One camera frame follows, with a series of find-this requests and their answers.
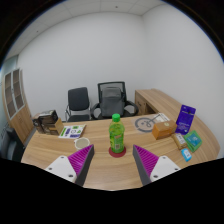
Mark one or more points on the green drink bottle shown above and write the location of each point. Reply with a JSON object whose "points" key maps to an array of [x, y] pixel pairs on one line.
{"points": [[116, 135]]}

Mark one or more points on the dark padded office chair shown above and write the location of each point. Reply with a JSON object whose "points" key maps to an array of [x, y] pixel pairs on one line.
{"points": [[78, 100]]}

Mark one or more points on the black mesh office chair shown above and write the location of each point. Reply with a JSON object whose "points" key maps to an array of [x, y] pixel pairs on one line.
{"points": [[111, 100]]}

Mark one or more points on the white printed sticker sheet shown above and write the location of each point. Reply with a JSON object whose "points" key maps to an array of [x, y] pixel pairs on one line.
{"points": [[71, 131]]}

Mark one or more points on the small tan box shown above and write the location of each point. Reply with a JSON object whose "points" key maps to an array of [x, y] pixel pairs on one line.
{"points": [[179, 140]]}

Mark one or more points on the wooden shelf cabinet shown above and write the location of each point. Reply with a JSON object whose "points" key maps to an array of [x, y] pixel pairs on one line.
{"points": [[18, 116]]}

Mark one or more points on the flat round red coaster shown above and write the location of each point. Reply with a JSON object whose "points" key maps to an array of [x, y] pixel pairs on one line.
{"points": [[111, 154]]}

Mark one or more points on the black leather armchair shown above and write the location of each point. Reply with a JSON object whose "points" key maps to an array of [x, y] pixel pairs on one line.
{"points": [[10, 145]]}

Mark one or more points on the purple package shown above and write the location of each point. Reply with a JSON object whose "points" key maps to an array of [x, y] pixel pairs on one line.
{"points": [[185, 120]]}

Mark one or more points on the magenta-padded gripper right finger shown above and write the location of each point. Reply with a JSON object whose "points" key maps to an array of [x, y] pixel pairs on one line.
{"points": [[163, 166]]}

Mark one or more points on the wooden side desk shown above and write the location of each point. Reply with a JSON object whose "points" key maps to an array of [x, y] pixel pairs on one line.
{"points": [[156, 98]]}

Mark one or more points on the dark brown cardboard box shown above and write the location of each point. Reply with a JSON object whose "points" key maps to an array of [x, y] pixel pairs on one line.
{"points": [[46, 117]]}

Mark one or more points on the small light blue box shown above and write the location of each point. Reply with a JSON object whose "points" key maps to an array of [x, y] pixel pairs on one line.
{"points": [[186, 155]]}

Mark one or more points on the orange-brown box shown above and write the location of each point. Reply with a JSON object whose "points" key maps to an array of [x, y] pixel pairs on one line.
{"points": [[164, 130]]}

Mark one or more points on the green flat box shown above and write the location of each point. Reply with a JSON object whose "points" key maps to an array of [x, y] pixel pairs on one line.
{"points": [[193, 141]]}

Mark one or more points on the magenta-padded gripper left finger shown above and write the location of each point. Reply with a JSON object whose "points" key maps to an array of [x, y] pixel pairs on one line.
{"points": [[63, 166]]}

